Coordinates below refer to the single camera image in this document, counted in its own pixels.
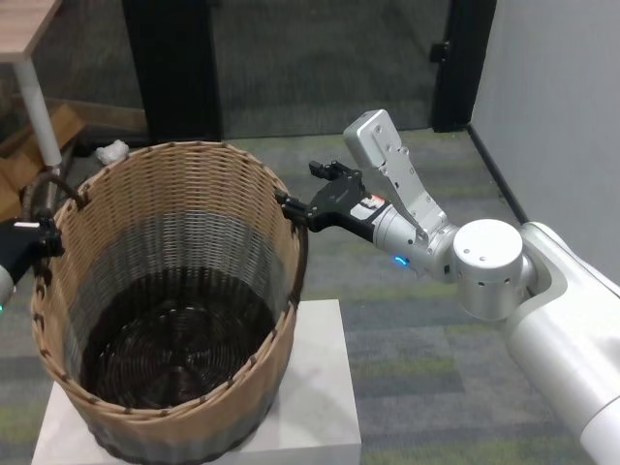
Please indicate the wooden desk with white leg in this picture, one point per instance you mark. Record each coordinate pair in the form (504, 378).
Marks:
(29, 29)

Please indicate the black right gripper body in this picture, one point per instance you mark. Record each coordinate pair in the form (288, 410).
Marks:
(344, 203)

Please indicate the wide black pillar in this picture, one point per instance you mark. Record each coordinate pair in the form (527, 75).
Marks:
(174, 72)

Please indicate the white square pedestal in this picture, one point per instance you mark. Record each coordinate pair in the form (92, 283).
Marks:
(319, 387)

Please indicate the beige grey wicker clothes basket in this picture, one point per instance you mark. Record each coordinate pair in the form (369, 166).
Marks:
(145, 426)

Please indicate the black door latch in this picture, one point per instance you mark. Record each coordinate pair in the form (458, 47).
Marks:
(440, 52)

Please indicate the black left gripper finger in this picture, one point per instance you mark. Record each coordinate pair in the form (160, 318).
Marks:
(53, 244)
(48, 226)

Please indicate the dark glass door panel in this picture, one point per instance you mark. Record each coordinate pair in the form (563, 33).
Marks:
(329, 72)

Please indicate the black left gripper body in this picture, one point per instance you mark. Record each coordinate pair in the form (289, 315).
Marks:
(19, 247)

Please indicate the brown cardboard box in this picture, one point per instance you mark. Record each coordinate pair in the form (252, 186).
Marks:
(14, 179)

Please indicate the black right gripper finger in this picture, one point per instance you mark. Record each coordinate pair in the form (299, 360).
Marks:
(293, 209)
(334, 172)

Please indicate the black wall baseboard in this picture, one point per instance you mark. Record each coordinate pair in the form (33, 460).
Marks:
(496, 172)

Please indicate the white crumpled bag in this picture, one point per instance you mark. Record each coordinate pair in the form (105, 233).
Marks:
(111, 151)

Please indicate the narrow black door frame post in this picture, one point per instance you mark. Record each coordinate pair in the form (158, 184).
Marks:
(460, 72)

